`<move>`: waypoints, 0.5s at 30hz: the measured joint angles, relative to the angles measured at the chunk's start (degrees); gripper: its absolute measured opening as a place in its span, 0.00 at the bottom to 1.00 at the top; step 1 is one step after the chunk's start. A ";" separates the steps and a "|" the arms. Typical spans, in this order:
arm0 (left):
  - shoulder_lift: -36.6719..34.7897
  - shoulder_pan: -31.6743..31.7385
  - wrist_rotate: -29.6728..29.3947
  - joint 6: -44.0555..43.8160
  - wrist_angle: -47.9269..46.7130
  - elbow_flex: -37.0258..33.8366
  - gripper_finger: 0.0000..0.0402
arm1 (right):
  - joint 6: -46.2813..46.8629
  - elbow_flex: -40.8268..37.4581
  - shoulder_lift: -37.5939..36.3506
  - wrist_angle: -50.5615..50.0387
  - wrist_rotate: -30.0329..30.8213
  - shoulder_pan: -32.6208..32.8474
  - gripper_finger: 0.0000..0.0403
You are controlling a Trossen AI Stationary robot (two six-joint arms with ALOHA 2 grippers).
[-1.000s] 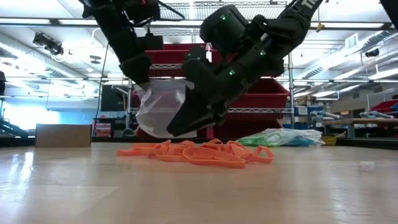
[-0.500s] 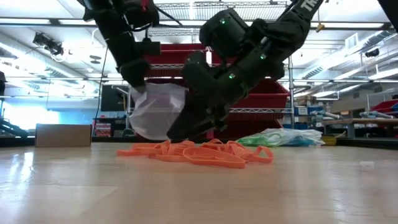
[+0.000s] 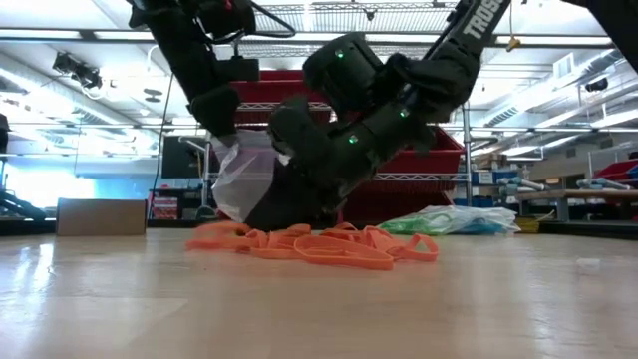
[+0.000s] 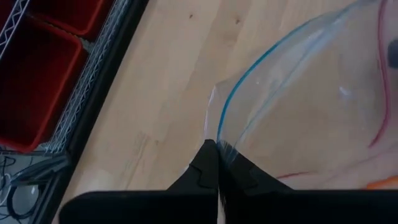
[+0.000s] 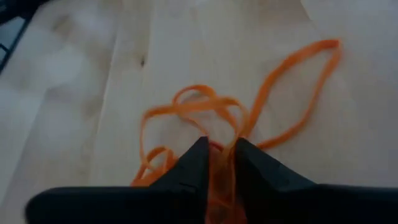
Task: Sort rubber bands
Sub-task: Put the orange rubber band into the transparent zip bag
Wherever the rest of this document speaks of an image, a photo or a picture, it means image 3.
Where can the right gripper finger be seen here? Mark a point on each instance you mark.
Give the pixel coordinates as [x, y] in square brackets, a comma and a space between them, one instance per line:
[294, 209]
[299, 132]

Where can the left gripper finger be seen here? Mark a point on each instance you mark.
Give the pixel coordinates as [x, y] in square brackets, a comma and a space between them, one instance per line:
[217, 112]

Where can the orange rubber bands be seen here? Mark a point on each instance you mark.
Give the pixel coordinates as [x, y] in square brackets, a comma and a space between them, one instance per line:
[339, 251]

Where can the green rubber band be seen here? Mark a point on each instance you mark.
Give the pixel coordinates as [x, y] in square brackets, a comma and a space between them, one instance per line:
[414, 227]

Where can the blue rubber bands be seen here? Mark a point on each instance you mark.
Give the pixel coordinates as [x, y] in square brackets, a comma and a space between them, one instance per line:
[478, 228]

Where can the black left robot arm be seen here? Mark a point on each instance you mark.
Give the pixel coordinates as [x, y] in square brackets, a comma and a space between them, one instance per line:
[164, 10]

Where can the pale blue robot arm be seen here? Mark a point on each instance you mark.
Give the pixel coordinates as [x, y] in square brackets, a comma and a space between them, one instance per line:
[603, 183]
[518, 183]

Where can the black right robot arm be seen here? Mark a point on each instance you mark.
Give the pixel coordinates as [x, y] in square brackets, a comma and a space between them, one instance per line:
[473, 30]

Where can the black monitor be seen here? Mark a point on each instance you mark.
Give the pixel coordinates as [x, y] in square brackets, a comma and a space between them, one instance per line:
[182, 157]

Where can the long ceiling light strip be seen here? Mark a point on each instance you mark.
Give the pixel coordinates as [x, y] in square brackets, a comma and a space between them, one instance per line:
[558, 40]
[114, 35]

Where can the cart caster wheel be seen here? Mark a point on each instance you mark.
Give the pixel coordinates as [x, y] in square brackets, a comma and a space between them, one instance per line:
[205, 213]

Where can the red white box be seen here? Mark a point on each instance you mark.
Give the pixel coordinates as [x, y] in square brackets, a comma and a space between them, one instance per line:
[164, 207]

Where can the blue storage bin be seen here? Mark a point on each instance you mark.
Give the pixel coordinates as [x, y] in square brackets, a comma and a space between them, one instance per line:
[473, 202]
[482, 177]

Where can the distant cardboard boxes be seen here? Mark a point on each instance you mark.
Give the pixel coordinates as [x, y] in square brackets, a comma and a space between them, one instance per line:
[491, 160]

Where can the small cardboard box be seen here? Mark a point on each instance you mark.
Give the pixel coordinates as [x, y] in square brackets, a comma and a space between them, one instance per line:
[99, 217]

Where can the yellow coil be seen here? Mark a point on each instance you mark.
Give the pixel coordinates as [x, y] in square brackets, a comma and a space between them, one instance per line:
[529, 225]

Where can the yellow hanging plug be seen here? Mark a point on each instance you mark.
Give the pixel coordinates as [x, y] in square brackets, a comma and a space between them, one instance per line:
[512, 44]

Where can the person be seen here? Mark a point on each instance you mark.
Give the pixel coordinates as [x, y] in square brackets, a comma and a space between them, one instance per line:
[4, 132]

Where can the wooden workbench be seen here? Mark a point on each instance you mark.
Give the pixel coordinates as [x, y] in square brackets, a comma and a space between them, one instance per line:
[573, 195]

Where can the black slanted bar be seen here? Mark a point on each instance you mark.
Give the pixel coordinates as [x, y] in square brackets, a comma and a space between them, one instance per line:
[20, 207]

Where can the red storage tray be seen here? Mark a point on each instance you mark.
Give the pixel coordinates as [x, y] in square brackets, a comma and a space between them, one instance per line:
[618, 170]

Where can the black ceiling camera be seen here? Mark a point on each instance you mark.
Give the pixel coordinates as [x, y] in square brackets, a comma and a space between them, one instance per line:
[596, 85]

